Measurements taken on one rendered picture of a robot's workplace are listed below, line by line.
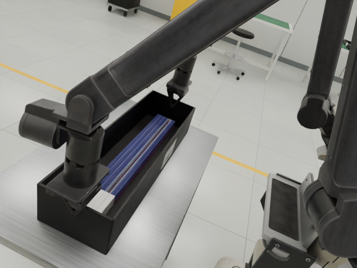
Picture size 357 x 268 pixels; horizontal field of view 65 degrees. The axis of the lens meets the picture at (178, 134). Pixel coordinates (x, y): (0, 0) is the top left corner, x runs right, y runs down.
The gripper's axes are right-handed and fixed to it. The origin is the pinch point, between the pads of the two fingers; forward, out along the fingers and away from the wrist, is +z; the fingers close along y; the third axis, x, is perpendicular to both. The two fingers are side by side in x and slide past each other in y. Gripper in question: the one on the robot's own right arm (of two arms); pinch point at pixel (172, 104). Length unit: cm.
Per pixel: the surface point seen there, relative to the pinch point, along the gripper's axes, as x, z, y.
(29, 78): -159, 93, -106
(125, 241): 10, 8, 52
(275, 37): 45, 54, -520
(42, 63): -175, 94, -141
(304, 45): 103, 50, -522
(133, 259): 14, 8, 55
